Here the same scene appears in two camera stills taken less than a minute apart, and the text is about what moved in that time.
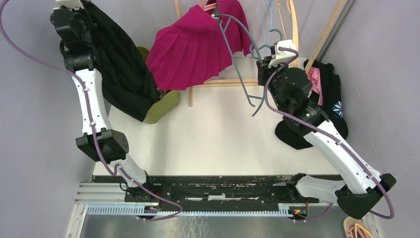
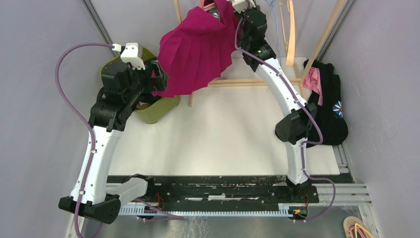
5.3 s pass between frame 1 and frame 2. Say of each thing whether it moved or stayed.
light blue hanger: moved
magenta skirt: stayed
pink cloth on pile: stayed
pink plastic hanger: stayed
